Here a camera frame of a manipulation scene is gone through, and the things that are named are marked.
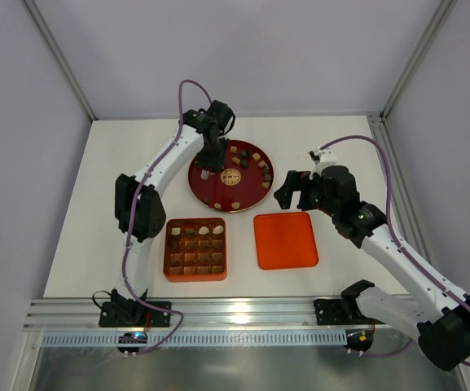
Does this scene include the silver metal tongs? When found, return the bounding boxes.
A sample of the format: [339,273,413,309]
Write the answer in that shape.
[200,169,210,180]

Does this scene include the orange box lid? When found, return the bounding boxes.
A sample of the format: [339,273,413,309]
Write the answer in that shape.
[253,212,319,270]

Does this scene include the white oval chocolate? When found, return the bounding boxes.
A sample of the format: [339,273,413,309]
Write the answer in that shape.
[213,226,224,235]

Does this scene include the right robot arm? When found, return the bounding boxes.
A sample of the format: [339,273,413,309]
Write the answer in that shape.
[274,165,470,371]

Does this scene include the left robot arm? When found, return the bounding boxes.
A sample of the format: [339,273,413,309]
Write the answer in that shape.
[111,100,235,318]

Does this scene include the orange chocolate box tray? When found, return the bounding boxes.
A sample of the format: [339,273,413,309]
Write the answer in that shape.
[163,217,227,283]

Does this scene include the red round plate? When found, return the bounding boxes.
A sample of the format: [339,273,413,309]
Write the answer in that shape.
[187,140,274,213]

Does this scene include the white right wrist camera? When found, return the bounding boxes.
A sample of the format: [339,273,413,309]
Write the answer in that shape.
[309,147,337,174]

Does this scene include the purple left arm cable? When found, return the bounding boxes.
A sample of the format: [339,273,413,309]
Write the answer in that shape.
[120,79,213,355]

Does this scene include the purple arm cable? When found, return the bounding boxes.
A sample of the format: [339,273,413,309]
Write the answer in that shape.
[319,134,470,370]
[120,79,213,355]

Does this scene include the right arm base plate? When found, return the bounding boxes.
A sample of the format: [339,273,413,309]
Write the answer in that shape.
[314,298,367,326]

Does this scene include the white slotted cable duct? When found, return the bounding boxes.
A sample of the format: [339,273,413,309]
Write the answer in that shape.
[40,329,347,348]

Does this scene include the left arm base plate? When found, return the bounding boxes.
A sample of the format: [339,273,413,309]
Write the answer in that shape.
[99,301,171,328]

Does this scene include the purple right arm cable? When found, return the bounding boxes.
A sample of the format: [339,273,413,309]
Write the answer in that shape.
[319,134,470,370]

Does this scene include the aluminium front rail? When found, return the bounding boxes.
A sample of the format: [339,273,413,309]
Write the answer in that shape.
[23,296,415,332]

